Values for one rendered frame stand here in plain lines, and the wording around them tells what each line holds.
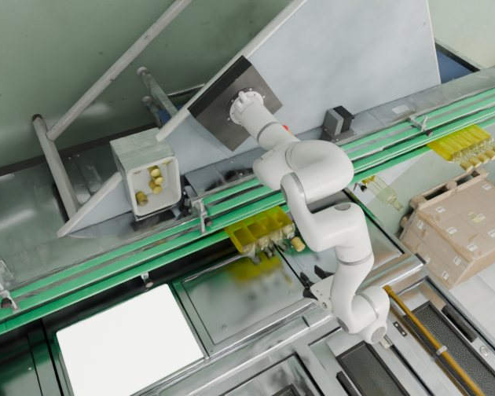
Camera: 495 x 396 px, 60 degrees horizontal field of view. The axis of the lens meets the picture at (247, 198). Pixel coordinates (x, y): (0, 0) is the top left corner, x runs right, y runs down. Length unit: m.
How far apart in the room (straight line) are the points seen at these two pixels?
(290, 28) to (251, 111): 0.31
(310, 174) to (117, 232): 0.83
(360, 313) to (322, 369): 0.50
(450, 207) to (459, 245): 0.54
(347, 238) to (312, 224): 0.09
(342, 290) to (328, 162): 0.30
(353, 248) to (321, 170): 0.19
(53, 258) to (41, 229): 0.40
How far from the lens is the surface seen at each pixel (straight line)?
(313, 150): 1.05
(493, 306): 5.90
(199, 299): 1.61
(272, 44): 1.49
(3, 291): 1.44
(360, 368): 1.62
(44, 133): 2.07
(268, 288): 1.64
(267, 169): 1.15
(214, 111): 1.41
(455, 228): 5.32
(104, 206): 1.59
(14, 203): 2.11
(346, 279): 1.05
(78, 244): 1.59
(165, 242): 1.56
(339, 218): 0.96
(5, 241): 1.98
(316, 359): 1.58
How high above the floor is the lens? 1.83
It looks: 34 degrees down
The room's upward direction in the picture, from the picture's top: 143 degrees clockwise
